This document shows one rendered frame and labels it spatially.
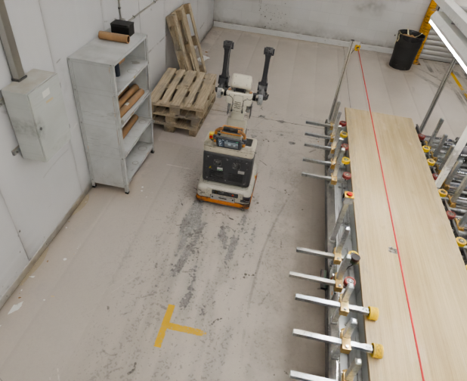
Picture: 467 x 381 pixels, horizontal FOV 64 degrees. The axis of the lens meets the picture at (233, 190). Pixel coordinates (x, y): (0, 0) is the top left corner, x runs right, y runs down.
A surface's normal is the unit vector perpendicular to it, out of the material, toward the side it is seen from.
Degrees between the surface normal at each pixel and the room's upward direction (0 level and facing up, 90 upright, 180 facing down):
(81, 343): 0
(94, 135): 90
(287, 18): 90
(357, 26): 90
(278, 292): 0
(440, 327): 0
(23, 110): 90
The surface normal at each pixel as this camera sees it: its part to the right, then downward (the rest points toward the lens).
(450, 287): 0.09, -0.76
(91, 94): -0.18, 0.63
